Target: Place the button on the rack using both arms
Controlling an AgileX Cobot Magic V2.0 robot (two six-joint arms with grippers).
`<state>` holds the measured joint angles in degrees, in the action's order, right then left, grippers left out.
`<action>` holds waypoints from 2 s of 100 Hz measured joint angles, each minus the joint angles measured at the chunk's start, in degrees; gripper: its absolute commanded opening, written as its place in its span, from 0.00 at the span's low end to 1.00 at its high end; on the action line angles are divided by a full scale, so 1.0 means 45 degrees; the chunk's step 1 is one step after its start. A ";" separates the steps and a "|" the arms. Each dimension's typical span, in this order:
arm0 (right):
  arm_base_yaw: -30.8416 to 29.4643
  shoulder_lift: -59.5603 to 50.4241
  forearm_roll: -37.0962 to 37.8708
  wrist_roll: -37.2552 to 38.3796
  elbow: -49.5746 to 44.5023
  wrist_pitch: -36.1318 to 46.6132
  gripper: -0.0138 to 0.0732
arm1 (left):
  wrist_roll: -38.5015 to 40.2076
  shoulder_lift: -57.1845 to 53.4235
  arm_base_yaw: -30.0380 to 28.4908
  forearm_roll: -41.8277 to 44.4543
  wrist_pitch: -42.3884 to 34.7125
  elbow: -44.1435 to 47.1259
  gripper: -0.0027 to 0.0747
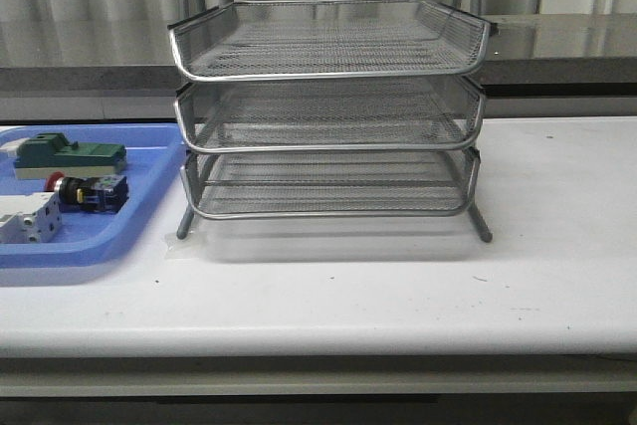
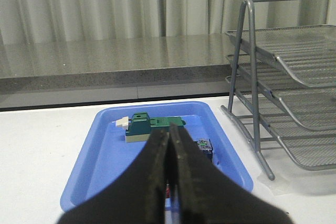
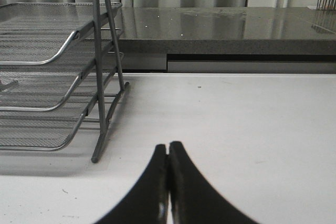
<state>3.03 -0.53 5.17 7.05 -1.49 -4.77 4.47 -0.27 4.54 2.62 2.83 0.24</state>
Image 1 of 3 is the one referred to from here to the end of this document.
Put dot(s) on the red emergency push button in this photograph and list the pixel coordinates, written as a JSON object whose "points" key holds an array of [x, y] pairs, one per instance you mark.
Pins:
{"points": [[101, 194]]}

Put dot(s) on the blue plastic tray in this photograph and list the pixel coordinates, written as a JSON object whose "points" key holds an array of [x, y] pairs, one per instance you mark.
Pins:
{"points": [[154, 154]]}

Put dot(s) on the dark granite counter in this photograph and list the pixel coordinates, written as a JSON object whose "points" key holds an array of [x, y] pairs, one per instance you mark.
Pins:
{"points": [[589, 54]]}

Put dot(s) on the silver rack frame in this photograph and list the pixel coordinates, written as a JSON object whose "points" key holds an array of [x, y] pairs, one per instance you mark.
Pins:
{"points": [[191, 8]]}

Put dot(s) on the green and beige switch block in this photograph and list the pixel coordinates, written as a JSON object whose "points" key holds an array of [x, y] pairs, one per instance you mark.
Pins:
{"points": [[50, 152]]}

